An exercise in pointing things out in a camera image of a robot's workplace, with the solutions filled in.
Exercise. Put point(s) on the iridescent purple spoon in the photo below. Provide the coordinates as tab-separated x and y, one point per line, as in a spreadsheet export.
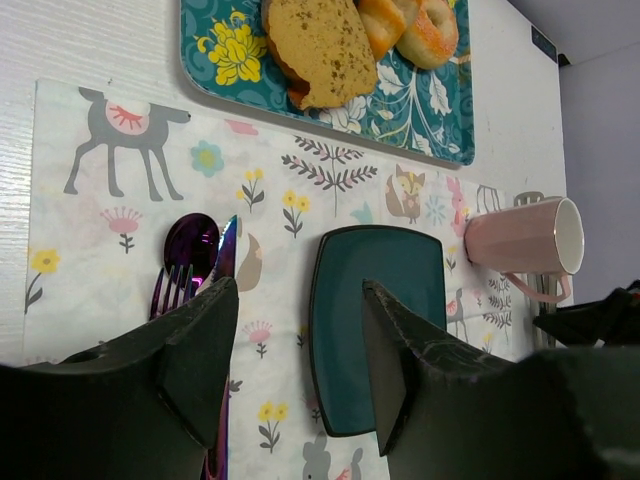
191	245

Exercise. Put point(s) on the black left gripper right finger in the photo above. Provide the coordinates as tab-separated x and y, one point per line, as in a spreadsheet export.
444	409

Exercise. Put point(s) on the dark teal square plate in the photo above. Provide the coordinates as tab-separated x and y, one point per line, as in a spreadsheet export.
409	264

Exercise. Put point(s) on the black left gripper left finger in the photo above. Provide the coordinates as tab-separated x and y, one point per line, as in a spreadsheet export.
144	405

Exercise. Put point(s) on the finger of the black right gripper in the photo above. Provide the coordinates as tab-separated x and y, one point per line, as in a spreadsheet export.
613	321

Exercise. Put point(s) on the iridescent purple knife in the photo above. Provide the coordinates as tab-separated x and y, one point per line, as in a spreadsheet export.
214	466

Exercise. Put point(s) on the iridescent purple fork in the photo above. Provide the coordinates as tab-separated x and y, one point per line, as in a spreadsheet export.
172	288

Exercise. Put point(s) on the teal floral serving tray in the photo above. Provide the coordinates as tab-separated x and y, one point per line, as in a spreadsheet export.
224	52

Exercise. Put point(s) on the orange glazed bagel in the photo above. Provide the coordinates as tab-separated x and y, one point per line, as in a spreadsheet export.
433	37

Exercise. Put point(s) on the black label right corner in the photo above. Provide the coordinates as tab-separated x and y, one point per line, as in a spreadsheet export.
545	45

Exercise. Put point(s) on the striped orange bread roll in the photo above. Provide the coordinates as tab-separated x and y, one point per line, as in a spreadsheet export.
384	22

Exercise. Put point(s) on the brown bread slice front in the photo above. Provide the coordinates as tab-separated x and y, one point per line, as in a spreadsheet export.
322	49

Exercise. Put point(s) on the animal print placemat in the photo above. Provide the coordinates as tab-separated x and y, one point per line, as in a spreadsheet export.
94	257

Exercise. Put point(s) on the pink ceramic mug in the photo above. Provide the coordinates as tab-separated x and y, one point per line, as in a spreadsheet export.
542	238

